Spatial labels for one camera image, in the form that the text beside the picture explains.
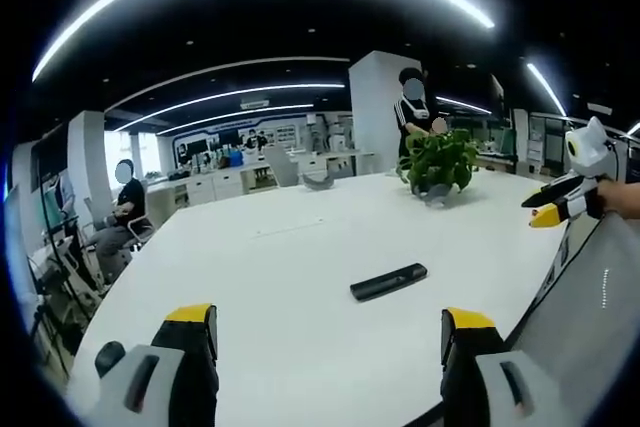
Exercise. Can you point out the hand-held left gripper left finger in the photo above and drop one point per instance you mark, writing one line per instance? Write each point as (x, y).
(150, 377)

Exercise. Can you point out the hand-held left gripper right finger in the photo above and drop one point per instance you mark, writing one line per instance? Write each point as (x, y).
(480, 372)

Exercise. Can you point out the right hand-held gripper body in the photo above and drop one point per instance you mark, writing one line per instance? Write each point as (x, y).
(587, 167)

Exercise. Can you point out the black remote control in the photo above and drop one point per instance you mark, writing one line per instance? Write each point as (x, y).
(389, 282)

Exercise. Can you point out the person's right hand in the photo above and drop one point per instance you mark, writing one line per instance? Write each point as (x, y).
(620, 199)

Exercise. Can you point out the green potted plant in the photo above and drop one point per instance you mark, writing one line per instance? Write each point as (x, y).
(440, 162)

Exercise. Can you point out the grey office chair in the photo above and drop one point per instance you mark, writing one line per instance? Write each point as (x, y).
(282, 164)
(137, 227)

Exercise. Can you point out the black tripod stand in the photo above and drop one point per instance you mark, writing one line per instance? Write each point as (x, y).
(57, 247)

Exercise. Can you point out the white column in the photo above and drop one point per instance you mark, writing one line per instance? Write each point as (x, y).
(372, 102)

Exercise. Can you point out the white cabinet row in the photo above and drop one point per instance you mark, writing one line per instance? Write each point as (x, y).
(240, 179)

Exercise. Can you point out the grey curved object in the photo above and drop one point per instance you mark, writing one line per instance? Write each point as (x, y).
(318, 181)

